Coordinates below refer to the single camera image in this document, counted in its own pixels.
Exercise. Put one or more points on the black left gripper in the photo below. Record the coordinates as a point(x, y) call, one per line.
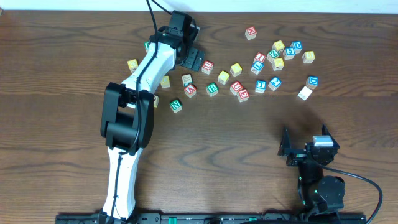
point(195, 59)

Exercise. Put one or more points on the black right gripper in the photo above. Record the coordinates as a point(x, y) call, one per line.
point(302, 155)

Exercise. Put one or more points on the yellow O block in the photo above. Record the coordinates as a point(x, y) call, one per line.
point(165, 82)

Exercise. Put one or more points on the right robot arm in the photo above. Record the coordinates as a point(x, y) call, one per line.
point(320, 194)

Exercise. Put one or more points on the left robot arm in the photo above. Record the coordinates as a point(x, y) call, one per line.
point(128, 110)

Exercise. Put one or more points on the green F block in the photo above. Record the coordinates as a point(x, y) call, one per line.
point(146, 46)

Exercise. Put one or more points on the red U block upper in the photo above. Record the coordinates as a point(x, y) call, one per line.
point(207, 67)

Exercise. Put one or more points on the red u block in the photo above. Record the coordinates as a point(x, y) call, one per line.
point(207, 67)
point(235, 87)

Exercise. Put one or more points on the plain white block right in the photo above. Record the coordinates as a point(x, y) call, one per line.
point(305, 93)

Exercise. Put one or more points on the blue D block right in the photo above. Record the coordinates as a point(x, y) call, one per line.
point(312, 82)

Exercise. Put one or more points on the blue d block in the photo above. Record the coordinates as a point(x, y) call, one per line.
point(312, 82)
point(297, 46)

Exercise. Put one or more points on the yellow block far left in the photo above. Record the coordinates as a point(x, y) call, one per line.
point(133, 65)

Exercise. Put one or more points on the red A block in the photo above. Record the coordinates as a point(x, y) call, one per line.
point(190, 90)

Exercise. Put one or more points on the yellow block centre lower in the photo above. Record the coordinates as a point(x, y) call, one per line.
point(223, 77)

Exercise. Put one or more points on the blue 2 block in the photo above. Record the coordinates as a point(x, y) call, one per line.
point(274, 83)

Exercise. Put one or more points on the yellow block centre upper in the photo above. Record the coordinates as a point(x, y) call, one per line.
point(236, 69)

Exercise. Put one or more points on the green B block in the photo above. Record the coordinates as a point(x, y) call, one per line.
point(212, 89)

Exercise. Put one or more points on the red block top right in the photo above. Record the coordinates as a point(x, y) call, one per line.
point(250, 33)

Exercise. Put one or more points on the blue T block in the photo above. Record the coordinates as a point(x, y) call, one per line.
point(260, 86)

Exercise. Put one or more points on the monkey picture block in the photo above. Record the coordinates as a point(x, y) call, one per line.
point(156, 101)

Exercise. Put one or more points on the red E block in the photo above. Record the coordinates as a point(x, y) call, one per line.
point(243, 95)

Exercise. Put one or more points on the green N block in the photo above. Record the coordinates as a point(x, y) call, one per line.
point(176, 106)

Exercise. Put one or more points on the red U block lower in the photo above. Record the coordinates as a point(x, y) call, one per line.
point(235, 87)

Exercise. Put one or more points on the yellow block under Z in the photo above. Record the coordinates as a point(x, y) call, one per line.
point(277, 64)

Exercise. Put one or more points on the yellow 8 block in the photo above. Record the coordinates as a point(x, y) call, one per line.
point(308, 57)

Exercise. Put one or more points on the red I block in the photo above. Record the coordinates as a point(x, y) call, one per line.
point(260, 57)

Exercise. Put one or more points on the blue L block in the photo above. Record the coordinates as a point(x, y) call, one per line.
point(257, 67)

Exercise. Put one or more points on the blue 5 block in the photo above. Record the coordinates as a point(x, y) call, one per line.
point(288, 53)

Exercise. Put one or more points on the green Z block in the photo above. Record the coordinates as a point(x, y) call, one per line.
point(272, 55)

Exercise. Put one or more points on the blue D block upper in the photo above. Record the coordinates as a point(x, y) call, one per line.
point(297, 46)

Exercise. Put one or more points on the yellow block above Z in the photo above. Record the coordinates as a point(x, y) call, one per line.
point(278, 46)

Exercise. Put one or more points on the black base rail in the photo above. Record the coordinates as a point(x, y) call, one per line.
point(156, 218)

